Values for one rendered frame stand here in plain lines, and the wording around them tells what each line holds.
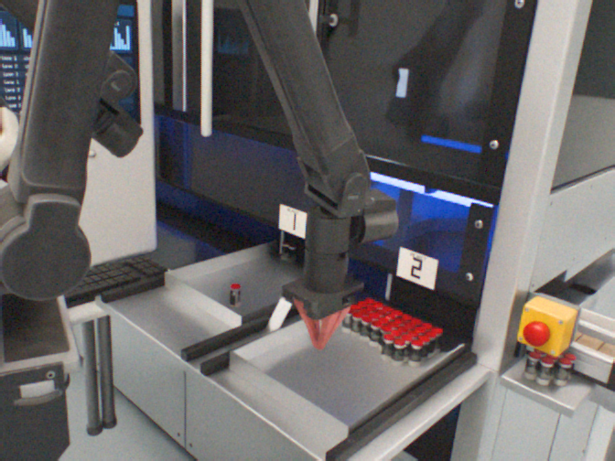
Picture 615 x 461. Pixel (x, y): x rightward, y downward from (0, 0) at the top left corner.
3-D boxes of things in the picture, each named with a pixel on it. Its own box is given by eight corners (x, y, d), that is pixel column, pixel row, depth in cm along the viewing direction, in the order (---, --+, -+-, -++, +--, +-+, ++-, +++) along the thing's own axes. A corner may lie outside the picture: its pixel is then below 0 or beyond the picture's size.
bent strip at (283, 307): (280, 324, 113) (281, 297, 111) (290, 330, 111) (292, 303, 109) (224, 348, 103) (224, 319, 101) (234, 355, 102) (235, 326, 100)
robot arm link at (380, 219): (307, 151, 73) (347, 176, 66) (375, 145, 79) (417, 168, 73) (295, 233, 78) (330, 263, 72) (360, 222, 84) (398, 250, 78)
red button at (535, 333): (527, 335, 96) (533, 314, 95) (551, 344, 94) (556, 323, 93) (518, 342, 94) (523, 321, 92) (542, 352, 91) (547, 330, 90)
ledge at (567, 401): (531, 357, 112) (533, 348, 111) (598, 386, 104) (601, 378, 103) (499, 384, 102) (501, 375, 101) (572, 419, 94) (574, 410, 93)
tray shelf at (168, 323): (263, 253, 153) (263, 247, 152) (507, 363, 109) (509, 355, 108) (94, 304, 120) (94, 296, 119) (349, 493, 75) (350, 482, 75)
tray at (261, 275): (275, 251, 149) (276, 240, 148) (351, 285, 133) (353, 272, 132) (165, 286, 126) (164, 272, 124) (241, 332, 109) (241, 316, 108)
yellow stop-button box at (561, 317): (532, 327, 102) (540, 292, 100) (572, 343, 98) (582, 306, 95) (514, 341, 97) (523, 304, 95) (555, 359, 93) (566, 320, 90)
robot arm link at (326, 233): (299, 200, 74) (325, 213, 69) (341, 195, 77) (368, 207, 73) (296, 250, 76) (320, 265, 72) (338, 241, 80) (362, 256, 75)
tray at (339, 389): (351, 309, 121) (353, 294, 120) (461, 360, 105) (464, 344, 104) (229, 369, 97) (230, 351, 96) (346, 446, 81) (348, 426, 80)
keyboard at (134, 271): (145, 261, 157) (145, 252, 156) (174, 277, 148) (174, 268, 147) (-10, 302, 129) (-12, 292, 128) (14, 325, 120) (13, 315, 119)
